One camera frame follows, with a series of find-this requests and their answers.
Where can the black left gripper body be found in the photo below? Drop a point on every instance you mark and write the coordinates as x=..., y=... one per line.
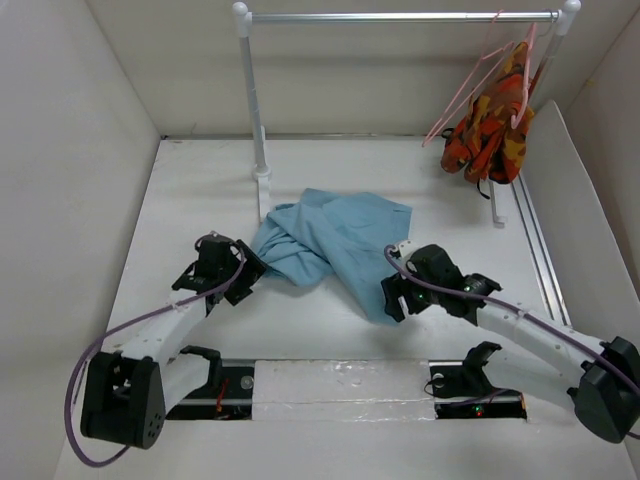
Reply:
x=249, y=274

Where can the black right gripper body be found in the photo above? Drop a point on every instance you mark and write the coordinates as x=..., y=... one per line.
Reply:
x=419, y=298

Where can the light blue trousers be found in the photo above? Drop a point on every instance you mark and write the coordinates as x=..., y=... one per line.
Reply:
x=325, y=234

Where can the pink wire hanger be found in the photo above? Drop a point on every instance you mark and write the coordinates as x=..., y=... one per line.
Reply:
x=465, y=92

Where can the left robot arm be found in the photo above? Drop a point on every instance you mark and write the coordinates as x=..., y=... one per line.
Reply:
x=130, y=390

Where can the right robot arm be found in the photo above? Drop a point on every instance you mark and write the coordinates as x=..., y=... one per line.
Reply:
x=595, y=379

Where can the pink hanger holding garment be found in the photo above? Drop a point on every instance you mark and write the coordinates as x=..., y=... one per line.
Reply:
x=530, y=41

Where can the orange camouflage garment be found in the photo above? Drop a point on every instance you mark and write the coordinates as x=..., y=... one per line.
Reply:
x=483, y=145

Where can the white clothes rack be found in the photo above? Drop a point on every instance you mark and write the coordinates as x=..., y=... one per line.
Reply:
x=561, y=19

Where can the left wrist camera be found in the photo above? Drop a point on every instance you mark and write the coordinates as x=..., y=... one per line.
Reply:
x=212, y=243

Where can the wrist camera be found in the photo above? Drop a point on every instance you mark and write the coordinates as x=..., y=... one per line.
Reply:
x=403, y=250
x=212, y=243

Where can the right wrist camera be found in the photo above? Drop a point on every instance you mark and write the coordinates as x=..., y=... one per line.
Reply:
x=403, y=250

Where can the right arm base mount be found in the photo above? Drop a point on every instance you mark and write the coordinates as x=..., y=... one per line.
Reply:
x=462, y=392

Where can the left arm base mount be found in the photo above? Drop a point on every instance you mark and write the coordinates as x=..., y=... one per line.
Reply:
x=232, y=400

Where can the aluminium rail right side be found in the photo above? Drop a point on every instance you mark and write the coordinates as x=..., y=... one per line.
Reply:
x=545, y=273

